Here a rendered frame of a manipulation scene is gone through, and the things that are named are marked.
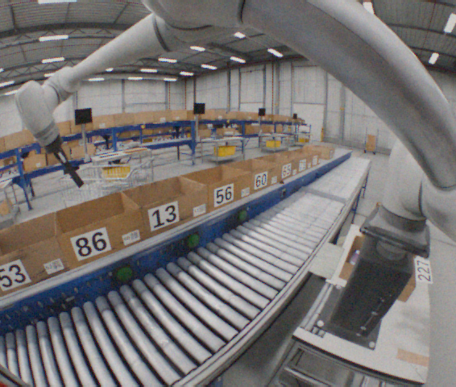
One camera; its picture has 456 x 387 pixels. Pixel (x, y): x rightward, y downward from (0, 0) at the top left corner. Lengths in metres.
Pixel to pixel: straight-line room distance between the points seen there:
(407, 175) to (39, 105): 0.97
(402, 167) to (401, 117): 0.29
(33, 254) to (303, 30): 0.95
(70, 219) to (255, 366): 1.41
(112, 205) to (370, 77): 1.15
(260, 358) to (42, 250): 1.38
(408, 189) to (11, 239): 1.51
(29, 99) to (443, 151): 0.86
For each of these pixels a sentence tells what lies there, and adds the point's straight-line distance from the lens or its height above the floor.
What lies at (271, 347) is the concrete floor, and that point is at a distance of 1.57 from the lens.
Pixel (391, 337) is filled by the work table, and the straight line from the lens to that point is 0.92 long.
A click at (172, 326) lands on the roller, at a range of 0.78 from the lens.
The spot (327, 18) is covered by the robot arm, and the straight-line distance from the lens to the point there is 0.22.
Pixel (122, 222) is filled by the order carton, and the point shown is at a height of 1.01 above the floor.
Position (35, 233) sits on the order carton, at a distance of 1.18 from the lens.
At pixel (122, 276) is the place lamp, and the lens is 0.92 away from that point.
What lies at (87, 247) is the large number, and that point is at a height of 0.96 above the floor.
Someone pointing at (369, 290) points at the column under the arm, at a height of 0.97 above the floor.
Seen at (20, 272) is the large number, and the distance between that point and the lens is 0.95.
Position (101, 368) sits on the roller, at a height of 0.75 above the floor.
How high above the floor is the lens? 1.40
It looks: 21 degrees down
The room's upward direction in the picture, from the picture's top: straight up
